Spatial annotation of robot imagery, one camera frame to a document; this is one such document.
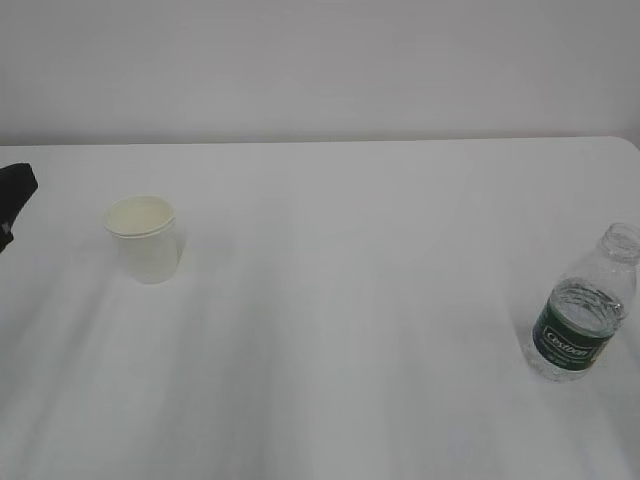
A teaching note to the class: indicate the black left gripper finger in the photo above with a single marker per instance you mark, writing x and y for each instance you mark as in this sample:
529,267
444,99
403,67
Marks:
17,185

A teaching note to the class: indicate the clear green-label water bottle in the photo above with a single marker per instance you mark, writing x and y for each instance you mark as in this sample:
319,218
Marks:
586,307

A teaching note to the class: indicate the white paper cup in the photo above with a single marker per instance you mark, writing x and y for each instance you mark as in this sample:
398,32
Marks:
143,229

